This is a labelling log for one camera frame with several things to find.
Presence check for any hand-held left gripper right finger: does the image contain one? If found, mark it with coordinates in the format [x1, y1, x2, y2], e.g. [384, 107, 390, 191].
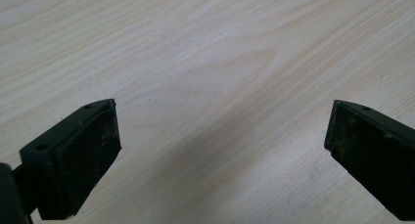
[323, 99, 415, 222]

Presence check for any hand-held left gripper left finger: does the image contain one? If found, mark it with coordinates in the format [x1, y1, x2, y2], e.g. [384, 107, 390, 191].
[12, 98, 122, 221]

